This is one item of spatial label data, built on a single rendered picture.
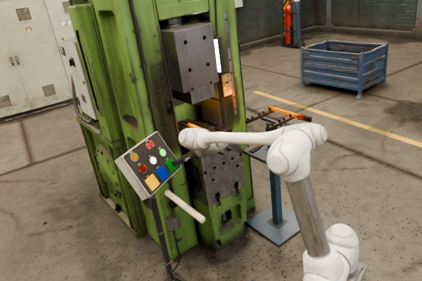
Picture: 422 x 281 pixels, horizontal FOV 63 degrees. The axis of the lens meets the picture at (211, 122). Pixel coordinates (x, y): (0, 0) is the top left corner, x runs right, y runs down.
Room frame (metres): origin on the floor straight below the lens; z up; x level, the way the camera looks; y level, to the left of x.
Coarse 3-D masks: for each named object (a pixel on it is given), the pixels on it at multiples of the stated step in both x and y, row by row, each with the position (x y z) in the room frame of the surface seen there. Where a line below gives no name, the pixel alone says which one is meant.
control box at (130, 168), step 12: (156, 132) 1.96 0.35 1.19; (144, 144) 1.84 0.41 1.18; (156, 144) 1.90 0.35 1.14; (120, 156) 1.76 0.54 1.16; (144, 156) 1.78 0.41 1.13; (156, 156) 1.84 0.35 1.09; (168, 156) 1.89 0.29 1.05; (120, 168) 1.70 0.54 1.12; (132, 168) 1.67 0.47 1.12; (156, 168) 1.78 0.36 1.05; (132, 180) 1.67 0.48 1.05; (144, 180) 1.67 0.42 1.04; (144, 192) 1.63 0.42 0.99
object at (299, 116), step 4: (268, 108) 2.54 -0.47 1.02; (272, 108) 2.50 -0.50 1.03; (276, 108) 2.49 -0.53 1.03; (280, 112) 2.43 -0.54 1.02; (284, 112) 2.40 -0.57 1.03; (288, 112) 2.37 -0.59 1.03; (292, 112) 2.36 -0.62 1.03; (292, 116) 2.33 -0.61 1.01; (296, 116) 2.30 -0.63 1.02; (300, 116) 2.27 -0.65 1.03; (304, 116) 2.25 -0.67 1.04; (304, 120) 2.24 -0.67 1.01; (308, 120) 2.22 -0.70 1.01
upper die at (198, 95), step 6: (210, 84) 2.27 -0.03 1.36; (174, 90) 2.34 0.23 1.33; (192, 90) 2.19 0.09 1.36; (198, 90) 2.21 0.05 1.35; (204, 90) 2.24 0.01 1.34; (210, 90) 2.27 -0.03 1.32; (174, 96) 2.35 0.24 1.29; (180, 96) 2.28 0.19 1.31; (186, 96) 2.22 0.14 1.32; (192, 96) 2.18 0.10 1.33; (198, 96) 2.21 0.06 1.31; (204, 96) 2.23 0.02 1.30; (210, 96) 2.26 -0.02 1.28; (186, 102) 2.23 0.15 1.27; (192, 102) 2.17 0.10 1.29
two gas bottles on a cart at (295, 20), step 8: (288, 0) 9.18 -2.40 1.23; (296, 0) 9.10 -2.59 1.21; (288, 8) 9.31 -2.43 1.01; (296, 8) 9.10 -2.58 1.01; (288, 16) 9.31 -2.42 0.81; (296, 16) 9.00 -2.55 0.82; (288, 24) 9.32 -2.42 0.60; (296, 24) 9.00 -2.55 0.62; (288, 32) 9.32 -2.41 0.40; (296, 32) 9.00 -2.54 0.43; (288, 40) 9.33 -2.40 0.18; (296, 40) 9.10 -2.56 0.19
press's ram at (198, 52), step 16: (176, 32) 2.15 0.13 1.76; (192, 32) 2.22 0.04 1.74; (208, 32) 2.29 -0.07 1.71; (176, 48) 2.14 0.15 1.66; (192, 48) 2.21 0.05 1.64; (208, 48) 2.28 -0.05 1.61; (176, 64) 2.16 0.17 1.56; (192, 64) 2.20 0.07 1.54; (208, 64) 2.28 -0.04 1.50; (176, 80) 2.19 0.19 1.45; (192, 80) 2.19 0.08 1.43; (208, 80) 2.26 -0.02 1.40
